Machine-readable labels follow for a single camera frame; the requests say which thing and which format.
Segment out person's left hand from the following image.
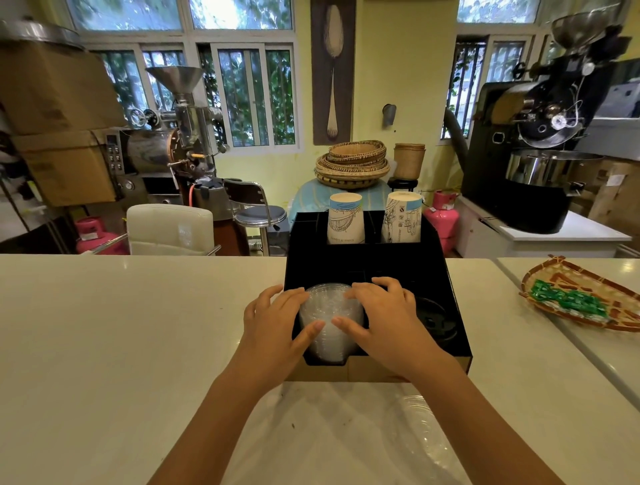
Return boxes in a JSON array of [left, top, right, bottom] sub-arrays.
[[243, 284, 326, 396]]

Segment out person's right hand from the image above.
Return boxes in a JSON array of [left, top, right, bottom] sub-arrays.
[[331, 277, 452, 384]]

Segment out stack of clear plastic lids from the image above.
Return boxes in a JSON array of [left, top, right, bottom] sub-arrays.
[[298, 283, 366, 366]]

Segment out person's left forearm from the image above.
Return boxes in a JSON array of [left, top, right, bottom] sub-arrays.
[[147, 361, 296, 485]]

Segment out person's right forearm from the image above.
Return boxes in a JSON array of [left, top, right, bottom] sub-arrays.
[[411, 356, 567, 485]]

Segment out black cup organizer box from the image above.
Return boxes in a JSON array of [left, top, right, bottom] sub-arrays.
[[283, 210, 473, 384]]

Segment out stack of black lids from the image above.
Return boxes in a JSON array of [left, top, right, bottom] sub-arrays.
[[416, 297, 459, 343]]

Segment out printed paper cup stack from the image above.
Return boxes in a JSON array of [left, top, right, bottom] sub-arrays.
[[327, 192, 366, 245], [381, 191, 424, 244]]

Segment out chrome bar stool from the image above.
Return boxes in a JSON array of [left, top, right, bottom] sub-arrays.
[[222, 178, 289, 257]]

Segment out pink gas cylinder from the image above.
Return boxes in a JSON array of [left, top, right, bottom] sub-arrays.
[[74, 216, 129, 256], [422, 189, 460, 256]]

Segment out round table with blue cloth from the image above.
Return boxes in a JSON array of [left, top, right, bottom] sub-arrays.
[[288, 178, 397, 227]]

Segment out stack of woven baskets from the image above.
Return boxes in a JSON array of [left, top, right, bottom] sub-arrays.
[[313, 139, 391, 190]]

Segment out woven lidded jar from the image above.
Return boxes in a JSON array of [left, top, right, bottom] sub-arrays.
[[393, 143, 427, 181]]

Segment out clear plastic lid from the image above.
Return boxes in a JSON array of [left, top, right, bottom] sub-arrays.
[[392, 394, 468, 485]]

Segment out silver coffee roaster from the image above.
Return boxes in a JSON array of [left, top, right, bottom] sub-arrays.
[[102, 65, 232, 222]]

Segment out pile of green packets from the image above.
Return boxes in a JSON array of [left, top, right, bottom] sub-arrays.
[[530, 279, 609, 321]]

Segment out white cabinet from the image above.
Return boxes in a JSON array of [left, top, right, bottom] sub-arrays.
[[455, 194, 632, 259]]

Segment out barred window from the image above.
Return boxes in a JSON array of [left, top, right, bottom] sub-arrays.
[[64, 0, 302, 155], [439, 0, 557, 147]]

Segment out black coffee roaster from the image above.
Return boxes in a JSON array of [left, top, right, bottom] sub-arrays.
[[460, 0, 634, 235]]

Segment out woven bamboo tray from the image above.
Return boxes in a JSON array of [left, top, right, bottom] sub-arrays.
[[519, 255, 640, 333]]

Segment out small brown cardboard box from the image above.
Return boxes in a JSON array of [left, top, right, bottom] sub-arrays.
[[11, 129, 122, 209]]

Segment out brown cardboard carton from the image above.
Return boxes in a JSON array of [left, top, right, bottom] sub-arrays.
[[569, 157, 640, 239]]

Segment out large brown cardboard box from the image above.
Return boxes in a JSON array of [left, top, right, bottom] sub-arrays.
[[0, 39, 127, 137]]

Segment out grey exhaust hose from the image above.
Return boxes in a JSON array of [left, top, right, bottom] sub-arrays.
[[443, 107, 469, 172]]

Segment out spoon wall poster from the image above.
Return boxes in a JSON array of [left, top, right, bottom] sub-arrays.
[[309, 0, 357, 146]]

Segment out silver metal duct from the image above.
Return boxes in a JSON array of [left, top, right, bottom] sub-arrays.
[[0, 19, 85, 52]]

